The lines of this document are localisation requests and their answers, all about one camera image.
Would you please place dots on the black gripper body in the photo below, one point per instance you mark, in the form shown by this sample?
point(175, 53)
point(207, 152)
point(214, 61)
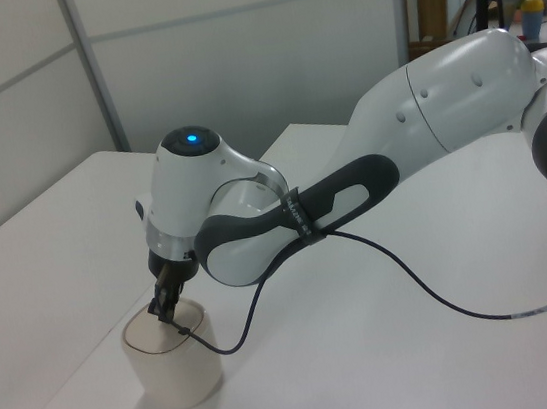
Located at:
point(173, 270)

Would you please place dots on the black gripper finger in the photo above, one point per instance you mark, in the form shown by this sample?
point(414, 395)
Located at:
point(172, 301)
point(159, 302)

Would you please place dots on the small white lidded trash can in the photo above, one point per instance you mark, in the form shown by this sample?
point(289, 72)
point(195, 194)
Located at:
point(180, 373)

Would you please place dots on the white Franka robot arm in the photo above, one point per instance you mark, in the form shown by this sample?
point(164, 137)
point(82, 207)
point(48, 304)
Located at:
point(460, 89)

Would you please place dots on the low brown cardboard box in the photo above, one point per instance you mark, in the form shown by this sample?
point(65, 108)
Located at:
point(424, 49)

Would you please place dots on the tall brown cardboard panel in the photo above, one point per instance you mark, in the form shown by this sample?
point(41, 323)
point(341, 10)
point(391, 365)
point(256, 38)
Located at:
point(432, 2)

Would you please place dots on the blue bottle with yellow cap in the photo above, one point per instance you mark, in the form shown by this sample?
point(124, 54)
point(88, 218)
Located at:
point(532, 16)

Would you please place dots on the grey partition post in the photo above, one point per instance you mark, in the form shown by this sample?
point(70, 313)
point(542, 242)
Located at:
point(399, 6)
point(94, 71)

